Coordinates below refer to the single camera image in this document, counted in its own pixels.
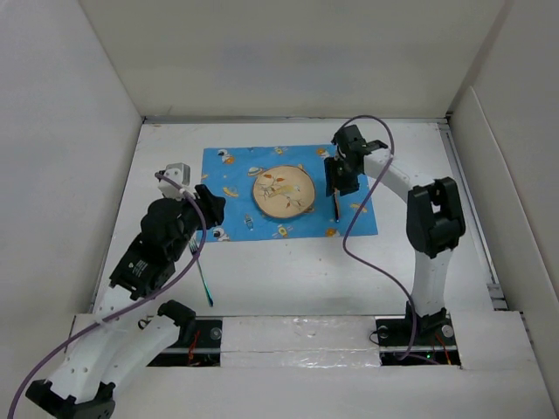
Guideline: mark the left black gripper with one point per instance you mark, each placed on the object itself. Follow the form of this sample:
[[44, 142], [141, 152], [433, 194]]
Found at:
[[213, 205]]

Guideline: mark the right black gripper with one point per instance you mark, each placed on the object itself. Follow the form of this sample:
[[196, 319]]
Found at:
[[333, 182]]

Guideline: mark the iridescent knife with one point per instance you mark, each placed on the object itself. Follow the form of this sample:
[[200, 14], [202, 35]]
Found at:
[[337, 206]]

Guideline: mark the blue space-print cloth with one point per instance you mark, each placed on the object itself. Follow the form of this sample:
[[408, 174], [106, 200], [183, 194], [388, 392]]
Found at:
[[231, 172]]

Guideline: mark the iridescent fork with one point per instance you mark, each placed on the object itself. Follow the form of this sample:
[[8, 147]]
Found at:
[[195, 250]]

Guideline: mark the round bird-pattern plate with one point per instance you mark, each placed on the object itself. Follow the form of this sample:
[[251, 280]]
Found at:
[[284, 192]]

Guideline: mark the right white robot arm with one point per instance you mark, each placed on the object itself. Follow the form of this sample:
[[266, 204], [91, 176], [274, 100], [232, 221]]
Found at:
[[434, 217]]

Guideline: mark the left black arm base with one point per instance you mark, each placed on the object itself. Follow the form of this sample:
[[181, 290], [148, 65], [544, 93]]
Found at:
[[201, 348]]

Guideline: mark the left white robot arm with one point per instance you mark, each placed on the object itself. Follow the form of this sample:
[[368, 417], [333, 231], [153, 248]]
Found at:
[[130, 328]]

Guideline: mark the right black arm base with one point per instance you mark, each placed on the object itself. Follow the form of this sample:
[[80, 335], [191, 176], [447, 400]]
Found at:
[[429, 341]]

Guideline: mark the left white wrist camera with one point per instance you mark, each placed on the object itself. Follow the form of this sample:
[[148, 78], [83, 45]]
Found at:
[[174, 180]]

